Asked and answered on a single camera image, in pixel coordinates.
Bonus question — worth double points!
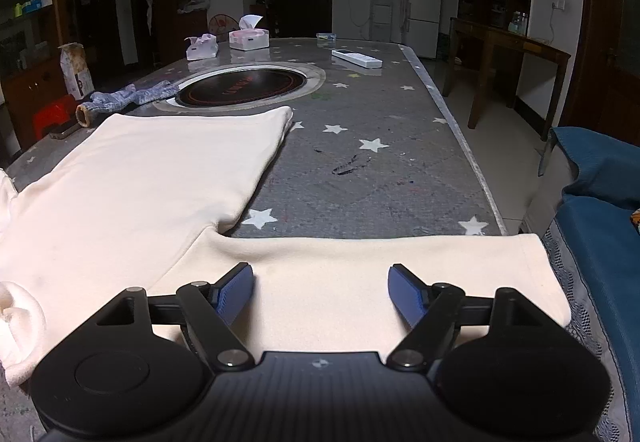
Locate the dark wooden storage cabinet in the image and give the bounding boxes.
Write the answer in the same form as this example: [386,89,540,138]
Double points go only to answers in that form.
[0,0,68,150]

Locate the round electric fan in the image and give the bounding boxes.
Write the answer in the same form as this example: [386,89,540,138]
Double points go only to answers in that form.
[208,14,239,37]

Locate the blue chair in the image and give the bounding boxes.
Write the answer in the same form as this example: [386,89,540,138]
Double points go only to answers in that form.
[537,126,640,442]

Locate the white water dispenser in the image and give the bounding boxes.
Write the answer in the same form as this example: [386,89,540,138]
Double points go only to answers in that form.
[369,0,393,42]

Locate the pink tissue box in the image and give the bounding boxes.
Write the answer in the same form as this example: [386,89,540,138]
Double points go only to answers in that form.
[228,15,270,52]

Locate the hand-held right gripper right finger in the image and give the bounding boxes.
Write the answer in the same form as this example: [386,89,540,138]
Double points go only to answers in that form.
[386,263,552,372]

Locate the red plastic stool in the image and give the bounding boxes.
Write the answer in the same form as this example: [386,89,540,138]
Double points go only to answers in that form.
[32,95,77,141]

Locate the white remote control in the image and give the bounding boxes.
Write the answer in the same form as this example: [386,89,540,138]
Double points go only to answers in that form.
[331,48,383,71]

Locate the brown paper bag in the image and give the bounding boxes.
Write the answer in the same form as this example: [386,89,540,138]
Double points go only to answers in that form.
[59,42,95,101]

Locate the white refrigerator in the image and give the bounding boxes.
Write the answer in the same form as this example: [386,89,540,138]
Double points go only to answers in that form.
[402,0,444,59]

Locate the cream pants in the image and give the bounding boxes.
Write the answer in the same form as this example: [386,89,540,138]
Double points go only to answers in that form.
[0,106,572,388]

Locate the white tissue pack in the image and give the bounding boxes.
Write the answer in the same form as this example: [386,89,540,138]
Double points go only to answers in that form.
[184,34,219,61]

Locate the round black induction hotplate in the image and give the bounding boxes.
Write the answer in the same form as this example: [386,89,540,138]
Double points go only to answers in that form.
[152,64,327,113]

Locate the dark wooden side table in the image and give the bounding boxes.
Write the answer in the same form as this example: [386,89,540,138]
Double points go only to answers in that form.
[442,16,572,141]

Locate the dark wooden glass-panel door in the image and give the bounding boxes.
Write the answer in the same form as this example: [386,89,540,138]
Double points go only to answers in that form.
[567,0,640,149]

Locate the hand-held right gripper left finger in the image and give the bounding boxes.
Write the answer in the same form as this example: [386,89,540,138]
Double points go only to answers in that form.
[92,262,257,373]

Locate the grey star-printed table mat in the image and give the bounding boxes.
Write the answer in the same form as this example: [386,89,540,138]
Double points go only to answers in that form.
[0,38,508,442]

